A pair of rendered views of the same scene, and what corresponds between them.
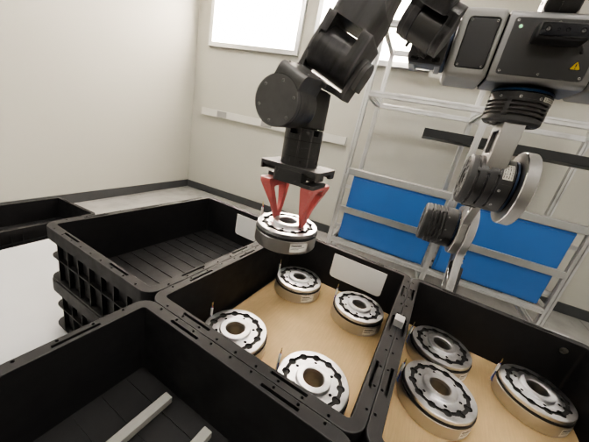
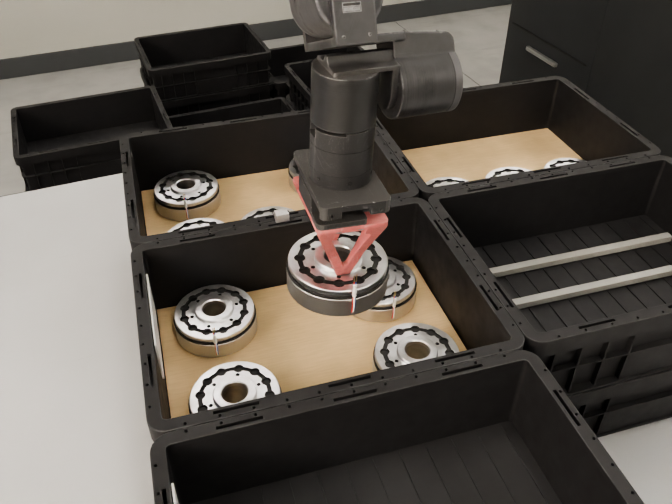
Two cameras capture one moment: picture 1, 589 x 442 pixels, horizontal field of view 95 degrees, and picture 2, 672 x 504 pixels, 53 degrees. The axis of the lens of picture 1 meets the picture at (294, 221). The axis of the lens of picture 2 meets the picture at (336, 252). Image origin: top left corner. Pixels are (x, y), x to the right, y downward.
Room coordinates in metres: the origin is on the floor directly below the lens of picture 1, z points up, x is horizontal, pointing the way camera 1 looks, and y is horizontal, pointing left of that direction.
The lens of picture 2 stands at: (0.79, 0.40, 1.45)
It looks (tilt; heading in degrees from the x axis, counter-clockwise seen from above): 39 degrees down; 228
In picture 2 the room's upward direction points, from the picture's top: straight up
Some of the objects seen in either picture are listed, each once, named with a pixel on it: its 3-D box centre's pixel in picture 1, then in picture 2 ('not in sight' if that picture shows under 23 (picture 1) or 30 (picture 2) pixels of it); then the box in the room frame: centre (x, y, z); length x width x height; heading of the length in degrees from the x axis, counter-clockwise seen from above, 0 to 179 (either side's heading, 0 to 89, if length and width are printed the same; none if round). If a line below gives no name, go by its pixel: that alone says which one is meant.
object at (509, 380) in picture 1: (535, 391); (186, 188); (0.35, -0.44, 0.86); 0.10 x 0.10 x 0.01
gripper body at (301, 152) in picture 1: (301, 152); (341, 156); (0.43, 0.01, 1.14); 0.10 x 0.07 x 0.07; 64
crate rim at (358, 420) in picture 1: (308, 289); (313, 299); (0.41, -0.05, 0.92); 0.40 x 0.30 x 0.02; 154
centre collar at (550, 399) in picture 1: (536, 388); (186, 185); (0.35, -0.44, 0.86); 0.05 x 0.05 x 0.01
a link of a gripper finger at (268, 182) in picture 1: (287, 194); (341, 227); (0.44, 0.02, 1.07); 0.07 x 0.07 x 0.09; 64
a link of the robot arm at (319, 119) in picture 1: (306, 109); (350, 92); (0.42, 0.02, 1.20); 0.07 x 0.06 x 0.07; 159
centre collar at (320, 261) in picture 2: (287, 222); (338, 256); (0.43, 0.01, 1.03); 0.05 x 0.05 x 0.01
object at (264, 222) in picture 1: (287, 224); (337, 260); (0.43, 0.01, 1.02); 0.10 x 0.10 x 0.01
